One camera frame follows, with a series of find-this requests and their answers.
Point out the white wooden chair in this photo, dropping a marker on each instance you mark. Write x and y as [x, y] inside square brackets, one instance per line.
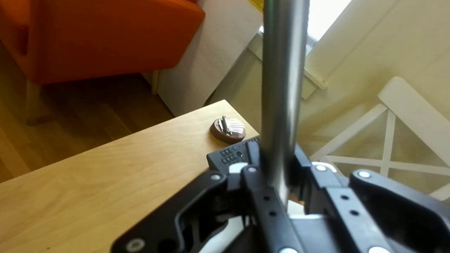
[412, 113]

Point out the long black remote control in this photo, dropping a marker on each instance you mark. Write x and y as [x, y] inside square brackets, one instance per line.
[232, 155]

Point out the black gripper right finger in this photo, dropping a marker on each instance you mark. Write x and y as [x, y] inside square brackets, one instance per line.
[384, 216]

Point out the orange armchair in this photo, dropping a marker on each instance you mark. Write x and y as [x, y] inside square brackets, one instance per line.
[102, 37]

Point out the round silver metal trinket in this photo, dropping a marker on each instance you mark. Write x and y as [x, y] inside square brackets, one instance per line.
[228, 130]

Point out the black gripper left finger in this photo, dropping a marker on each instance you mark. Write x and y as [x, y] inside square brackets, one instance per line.
[205, 211]

